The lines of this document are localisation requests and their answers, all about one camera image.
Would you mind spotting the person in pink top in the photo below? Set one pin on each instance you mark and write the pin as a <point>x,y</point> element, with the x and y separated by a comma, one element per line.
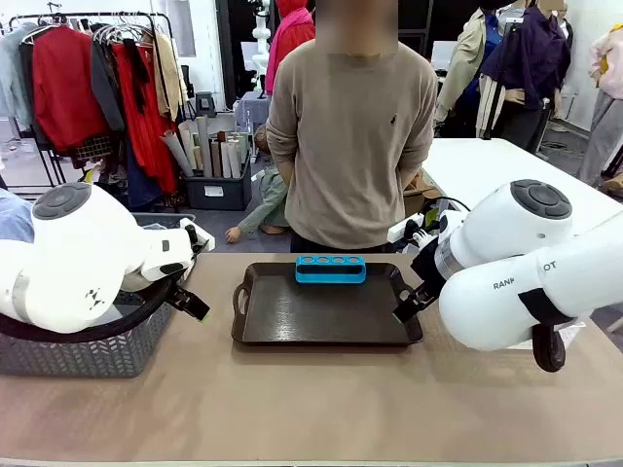
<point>606,112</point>

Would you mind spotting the white table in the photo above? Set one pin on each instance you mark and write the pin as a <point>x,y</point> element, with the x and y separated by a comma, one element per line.
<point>496,165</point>

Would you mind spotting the dark grey hanging garment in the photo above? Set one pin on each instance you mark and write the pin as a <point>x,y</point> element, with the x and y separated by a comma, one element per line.
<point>107,87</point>

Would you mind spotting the pink red garment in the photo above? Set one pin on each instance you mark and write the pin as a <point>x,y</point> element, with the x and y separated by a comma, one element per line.
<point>292,39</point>

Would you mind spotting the red jacket on hanger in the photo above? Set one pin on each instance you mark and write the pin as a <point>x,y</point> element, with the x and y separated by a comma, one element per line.
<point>63,87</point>

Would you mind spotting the child mannequin in green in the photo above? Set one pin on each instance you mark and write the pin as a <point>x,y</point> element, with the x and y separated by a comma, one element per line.
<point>267,204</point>

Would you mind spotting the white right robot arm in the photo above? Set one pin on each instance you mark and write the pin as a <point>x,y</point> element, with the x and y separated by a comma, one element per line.
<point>506,272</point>

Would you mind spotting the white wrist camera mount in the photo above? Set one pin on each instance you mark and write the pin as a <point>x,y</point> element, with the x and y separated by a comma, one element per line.
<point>404,228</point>
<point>202,239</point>

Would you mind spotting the light blue shirt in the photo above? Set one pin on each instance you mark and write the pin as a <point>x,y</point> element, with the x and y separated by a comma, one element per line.
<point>14,216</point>

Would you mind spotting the person in beige sweater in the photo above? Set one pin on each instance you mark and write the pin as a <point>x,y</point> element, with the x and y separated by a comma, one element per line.
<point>350,146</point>

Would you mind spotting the grey paper roll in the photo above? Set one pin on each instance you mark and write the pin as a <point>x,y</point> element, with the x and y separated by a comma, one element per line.
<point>177,153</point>

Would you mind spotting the black metal clothes rack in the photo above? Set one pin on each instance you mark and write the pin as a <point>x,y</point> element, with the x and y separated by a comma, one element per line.
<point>160,29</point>

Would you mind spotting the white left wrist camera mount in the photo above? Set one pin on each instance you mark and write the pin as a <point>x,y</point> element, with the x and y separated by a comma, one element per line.
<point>202,239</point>

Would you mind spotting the beige hanging garment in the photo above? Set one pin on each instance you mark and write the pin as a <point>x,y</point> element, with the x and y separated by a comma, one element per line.
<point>168,73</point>

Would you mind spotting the red pleated dress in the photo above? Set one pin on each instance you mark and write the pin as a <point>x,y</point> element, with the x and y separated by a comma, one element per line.
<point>146,126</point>

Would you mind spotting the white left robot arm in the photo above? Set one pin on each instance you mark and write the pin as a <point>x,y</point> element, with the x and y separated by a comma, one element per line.
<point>78,253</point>

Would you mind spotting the dark storage bin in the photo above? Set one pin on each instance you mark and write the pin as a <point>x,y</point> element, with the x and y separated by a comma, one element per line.
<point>219,192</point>

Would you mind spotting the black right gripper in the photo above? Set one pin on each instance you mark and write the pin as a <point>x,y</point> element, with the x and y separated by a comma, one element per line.
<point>428,267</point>

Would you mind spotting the blue test tube rack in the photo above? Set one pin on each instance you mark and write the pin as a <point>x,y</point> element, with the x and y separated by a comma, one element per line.
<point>331,275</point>

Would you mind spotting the mannequin in beige coat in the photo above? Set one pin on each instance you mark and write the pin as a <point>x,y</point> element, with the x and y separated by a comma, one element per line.
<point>469,58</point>

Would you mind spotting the grey plastic basket with label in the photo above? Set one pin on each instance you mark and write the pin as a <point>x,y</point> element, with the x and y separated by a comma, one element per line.
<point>156,220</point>

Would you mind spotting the pale grey hanging garment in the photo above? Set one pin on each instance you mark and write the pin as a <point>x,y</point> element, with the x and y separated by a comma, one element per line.
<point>12,73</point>

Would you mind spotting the large grey plastic basket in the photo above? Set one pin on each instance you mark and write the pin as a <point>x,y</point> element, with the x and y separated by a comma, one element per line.
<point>87,355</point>

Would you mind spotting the dark brown serving tray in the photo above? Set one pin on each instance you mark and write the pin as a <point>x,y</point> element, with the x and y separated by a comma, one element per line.
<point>321,316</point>

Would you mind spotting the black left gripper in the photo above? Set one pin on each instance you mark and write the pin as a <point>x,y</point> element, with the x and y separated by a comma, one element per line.
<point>179,292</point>

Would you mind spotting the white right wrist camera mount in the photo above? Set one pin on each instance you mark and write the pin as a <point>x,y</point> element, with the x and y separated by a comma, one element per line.
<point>404,228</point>

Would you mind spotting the brown cardboard box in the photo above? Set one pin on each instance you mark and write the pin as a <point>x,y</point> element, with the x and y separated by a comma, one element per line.
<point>417,194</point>

